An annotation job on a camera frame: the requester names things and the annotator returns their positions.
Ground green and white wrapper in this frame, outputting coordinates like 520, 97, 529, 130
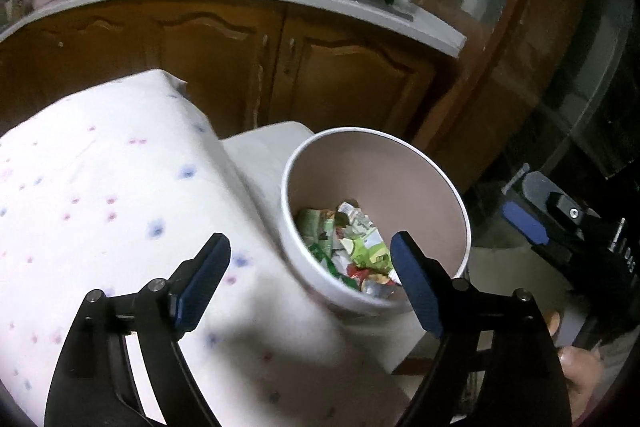
336, 202, 392, 268

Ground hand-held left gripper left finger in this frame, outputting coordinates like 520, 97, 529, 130
44, 233, 232, 427

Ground tall brown wooden cabinet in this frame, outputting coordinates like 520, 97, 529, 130
410, 0, 601, 188

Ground white round waste bin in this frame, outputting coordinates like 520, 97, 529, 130
280, 127, 472, 315

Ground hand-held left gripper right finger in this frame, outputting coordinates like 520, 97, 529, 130
390, 231, 573, 427

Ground red wrapper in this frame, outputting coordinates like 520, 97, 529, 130
345, 264, 391, 288

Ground green snack wrapper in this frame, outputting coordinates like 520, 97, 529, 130
296, 207, 337, 253

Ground white floral tablecloth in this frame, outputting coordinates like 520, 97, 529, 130
0, 69, 416, 427

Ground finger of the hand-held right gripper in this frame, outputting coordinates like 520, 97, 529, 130
520, 171, 563, 208
501, 201, 551, 249

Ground person's right hand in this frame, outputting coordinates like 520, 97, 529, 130
547, 310, 603, 423

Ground brown wooden base cabinets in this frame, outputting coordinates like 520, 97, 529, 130
0, 0, 451, 148

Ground silver wrapper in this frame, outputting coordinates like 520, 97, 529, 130
360, 279, 401, 303

